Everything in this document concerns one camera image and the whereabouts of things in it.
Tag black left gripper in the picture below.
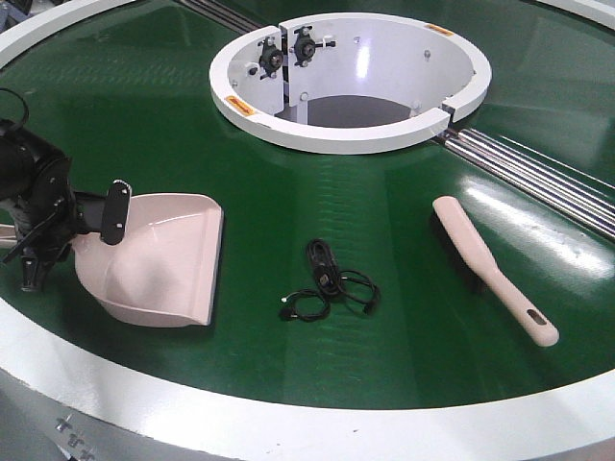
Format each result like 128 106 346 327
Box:
1 158 132 292

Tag pink plastic dustpan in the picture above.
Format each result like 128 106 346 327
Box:
0 193 226 329

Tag pink hand brush black bristles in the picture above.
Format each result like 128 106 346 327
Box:
432 196 559 347

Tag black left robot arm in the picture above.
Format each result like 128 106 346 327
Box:
1 119 132 292

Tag green conveyor belt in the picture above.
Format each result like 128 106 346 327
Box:
1 1 614 409

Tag orange warning sticker front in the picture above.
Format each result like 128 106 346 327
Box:
225 96 256 116

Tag orange warning sticker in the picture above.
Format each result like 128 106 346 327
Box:
426 23 455 36
225 96 256 116

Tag black bearing left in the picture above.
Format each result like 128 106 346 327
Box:
258 36 284 80

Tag black bearing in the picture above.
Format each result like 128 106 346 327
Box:
293 27 317 67
258 36 284 80

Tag steel rollers top left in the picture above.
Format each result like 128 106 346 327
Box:
179 0 264 35

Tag black bearing right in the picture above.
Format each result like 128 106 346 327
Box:
293 27 317 67

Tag orange warning sticker back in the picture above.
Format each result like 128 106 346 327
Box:
426 23 455 36

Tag black coiled cable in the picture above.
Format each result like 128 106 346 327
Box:
279 238 381 324

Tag white inner conveyor ring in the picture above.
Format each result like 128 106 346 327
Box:
209 12 493 156

